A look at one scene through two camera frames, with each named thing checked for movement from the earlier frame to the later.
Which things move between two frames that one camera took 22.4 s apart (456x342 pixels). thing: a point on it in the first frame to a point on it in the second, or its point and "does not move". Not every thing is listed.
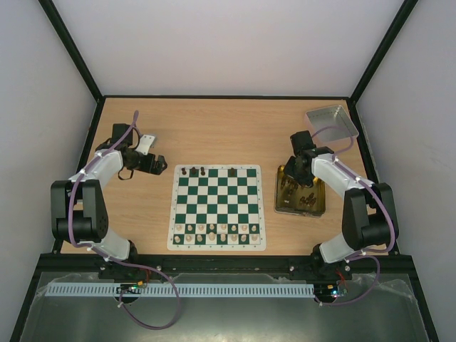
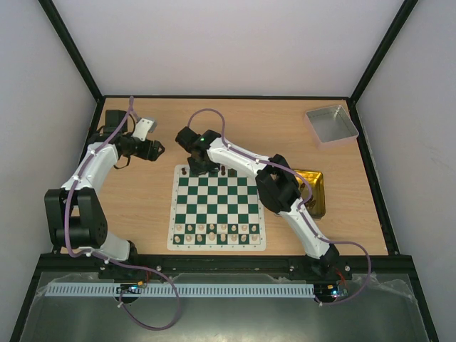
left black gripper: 157,169 to 149,152
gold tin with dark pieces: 297,194 does not move
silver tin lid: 331,125 does not move
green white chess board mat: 216,207 does not move
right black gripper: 303,176 to 200,164
